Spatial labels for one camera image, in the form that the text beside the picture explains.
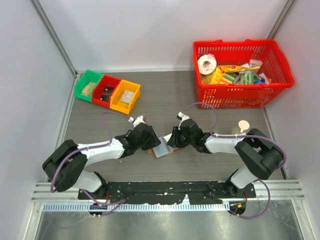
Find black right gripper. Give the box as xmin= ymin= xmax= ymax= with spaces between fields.
xmin=167 ymin=126 xmax=195 ymax=148

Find brown leather card holder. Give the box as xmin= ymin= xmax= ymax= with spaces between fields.
xmin=150 ymin=133 xmax=181 ymax=159

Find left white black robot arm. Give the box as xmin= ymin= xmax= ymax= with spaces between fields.
xmin=42 ymin=123 xmax=161 ymax=199

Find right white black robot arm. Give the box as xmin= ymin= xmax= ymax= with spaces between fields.
xmin=166 ymin=118 xmax=286 ymax=198

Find silver card in yellow bin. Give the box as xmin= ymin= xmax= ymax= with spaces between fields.
xmin=120 ymin=90 xmax=135 ymax=104

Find black cards in red bin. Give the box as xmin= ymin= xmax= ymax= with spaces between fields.
xmin=100 ymin=86 xmax=115 ymax=102

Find gold cards in green bin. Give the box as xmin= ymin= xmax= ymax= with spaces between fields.
xmin=80 ymin=82 xmax=96 ymax=97

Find yellow plastic bin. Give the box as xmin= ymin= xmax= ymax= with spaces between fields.
xmin=109 ymin=79 xmax=141 ymax=115

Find green bottle white cap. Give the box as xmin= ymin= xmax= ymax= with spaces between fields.
xmin=231 ymin=120 xmax=250 ymax=135

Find red plastic bin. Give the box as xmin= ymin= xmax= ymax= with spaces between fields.
xmin=91 ymin=74 xmax=121 ymax=109

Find yellow snack packets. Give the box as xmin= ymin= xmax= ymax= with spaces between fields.
xmin=201 ymin=65 xmax=243 ymax=85

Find white tape roll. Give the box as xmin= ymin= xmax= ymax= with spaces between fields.
xmin=197 ymin=53 xmax=217 ymax=75

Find green plastic bin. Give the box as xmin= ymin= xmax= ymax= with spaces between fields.
xmin=74 ymin=69 xmax=103 ymax=103

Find green white package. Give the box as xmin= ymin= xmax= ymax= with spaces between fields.
xmin=233 ymin=71 xmax=261 ymax=85

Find red shopping basket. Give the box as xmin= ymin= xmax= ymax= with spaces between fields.
xmin=192 ymin=39 xmax=295 ymax=109

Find blue white package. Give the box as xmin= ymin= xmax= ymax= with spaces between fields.
xmin=252 ymin=72 xmax=271 ymax=85

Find white pink box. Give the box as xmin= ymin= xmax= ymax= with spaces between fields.
xmin=241 ymin=59 xmax=263 ymax=71

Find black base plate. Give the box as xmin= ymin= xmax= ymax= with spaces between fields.
xmin=90 ymin=181 xmax=256 ymax=205

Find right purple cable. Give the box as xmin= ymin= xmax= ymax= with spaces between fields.
xmin=181 ymin=102 xmax=287 ymax=220

